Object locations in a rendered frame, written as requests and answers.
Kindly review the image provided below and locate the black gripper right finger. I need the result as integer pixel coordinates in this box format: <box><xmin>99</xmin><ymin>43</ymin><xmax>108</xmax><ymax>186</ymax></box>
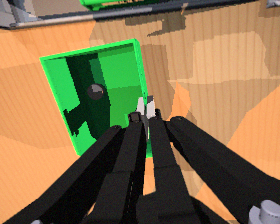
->
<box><xmin>147</xmin><ymin>95</ymin><xmax>280</xmax><ymax>224</ymax></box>

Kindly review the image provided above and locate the dark grey disc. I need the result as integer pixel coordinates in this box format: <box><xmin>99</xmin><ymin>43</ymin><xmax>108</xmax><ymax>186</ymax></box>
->
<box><xmin>87</xmin><ymin>83</ymin><xmax>105</xmax><ymax>100</ymax></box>

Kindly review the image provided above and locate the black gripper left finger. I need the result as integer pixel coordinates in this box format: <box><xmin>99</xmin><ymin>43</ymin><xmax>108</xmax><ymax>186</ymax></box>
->
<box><xmin>2</xmin><ymin>97</ymin><xmax>149</xmax><ymax>224</ymax></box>

